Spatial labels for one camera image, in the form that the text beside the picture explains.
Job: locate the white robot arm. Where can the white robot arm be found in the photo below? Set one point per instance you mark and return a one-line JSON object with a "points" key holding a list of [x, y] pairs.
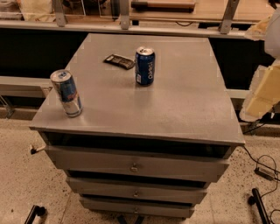
{"points": [[264, 89]]}

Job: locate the black base leg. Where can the black base leg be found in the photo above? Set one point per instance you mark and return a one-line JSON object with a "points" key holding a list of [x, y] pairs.
{"points": [[256, 199], [35, 211]]}

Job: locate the top grey drawer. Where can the top grey drawer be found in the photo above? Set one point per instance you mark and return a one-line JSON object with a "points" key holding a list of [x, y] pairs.
{"points": [[137, 163]]}

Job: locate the dark snack wrapper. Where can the dark snack wrapper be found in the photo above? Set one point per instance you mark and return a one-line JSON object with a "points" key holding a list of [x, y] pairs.
{"points": [[120, 61]]}

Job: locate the red bull can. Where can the red bull can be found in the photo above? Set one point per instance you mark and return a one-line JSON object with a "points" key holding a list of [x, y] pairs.
{"points": [[64, 85]]}

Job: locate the black left base leg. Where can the black left base leg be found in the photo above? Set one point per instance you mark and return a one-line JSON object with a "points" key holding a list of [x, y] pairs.
{"points": [[35, 211]]}

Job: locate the middle grey drawer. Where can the middle grey drawer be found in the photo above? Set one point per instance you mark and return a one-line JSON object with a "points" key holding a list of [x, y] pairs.
{"points": [[130, 190]]}

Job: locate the bottom grey drawer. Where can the bottom grey drawer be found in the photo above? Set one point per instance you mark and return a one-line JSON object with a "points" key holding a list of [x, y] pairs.
{"points": [[136, 207]]}

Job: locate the black right base leg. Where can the black right base leg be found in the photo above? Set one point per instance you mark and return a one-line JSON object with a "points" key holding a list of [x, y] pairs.
{"points": [[256, 199]]}

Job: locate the grey drawer cabinet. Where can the grey drawer cabinet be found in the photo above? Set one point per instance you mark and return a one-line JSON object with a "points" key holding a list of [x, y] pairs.
{"points": [[185, 111]]}

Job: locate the black power adapter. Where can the black power adapter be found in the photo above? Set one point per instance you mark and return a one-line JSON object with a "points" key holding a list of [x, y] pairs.
{"points": [[265, 174]]}

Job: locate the grey drawer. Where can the grey drawer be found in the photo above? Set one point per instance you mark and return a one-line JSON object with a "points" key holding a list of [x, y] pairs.
{"points": [[137, 163], [130, 190], [136, 207]]}

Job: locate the blue pepsi can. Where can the blue pepsi can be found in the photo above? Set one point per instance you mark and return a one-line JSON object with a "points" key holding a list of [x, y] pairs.
{"points": [[145, 65]]}

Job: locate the grey metal shelf rail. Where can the grey metal shelf rail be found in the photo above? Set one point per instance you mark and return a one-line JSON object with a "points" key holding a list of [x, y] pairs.
{"points": [[123, 26]]}

